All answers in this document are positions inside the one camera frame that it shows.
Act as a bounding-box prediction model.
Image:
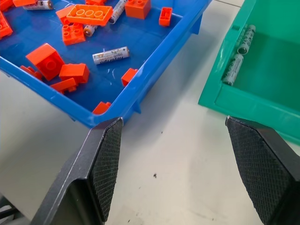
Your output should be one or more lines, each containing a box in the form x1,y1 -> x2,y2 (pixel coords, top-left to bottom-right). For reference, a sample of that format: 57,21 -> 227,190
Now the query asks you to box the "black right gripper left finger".
31,117 -> 124,225

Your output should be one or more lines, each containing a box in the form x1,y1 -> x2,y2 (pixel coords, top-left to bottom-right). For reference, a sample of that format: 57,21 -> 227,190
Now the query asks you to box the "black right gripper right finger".
225,116 -> 300,225

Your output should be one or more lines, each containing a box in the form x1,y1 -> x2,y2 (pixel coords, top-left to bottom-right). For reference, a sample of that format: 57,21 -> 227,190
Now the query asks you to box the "green plastic bin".
198,0 -> 300,146

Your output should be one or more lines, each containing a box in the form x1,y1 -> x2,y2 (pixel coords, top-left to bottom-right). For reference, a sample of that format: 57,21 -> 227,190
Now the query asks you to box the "white AA battery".
108,0 -> 128,25
236,24 -> 256,55
22,0 -> 54,11
83,24 -> 99,37
222,53 -> 245,86
92,46 -> 130,66

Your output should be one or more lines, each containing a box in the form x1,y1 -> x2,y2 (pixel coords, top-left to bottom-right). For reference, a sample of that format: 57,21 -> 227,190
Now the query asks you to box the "blue plastic tray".
0,0 -> 213,129

